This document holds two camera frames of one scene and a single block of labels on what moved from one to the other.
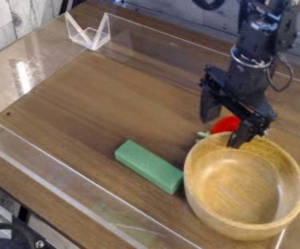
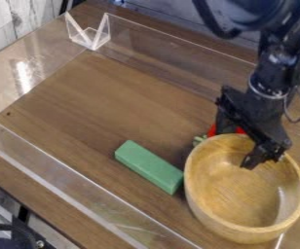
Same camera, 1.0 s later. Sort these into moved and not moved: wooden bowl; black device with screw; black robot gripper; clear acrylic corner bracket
Moved: black robot gripper
Not moved: black device with screw; clear acrylic corner bracket; wooden bowl
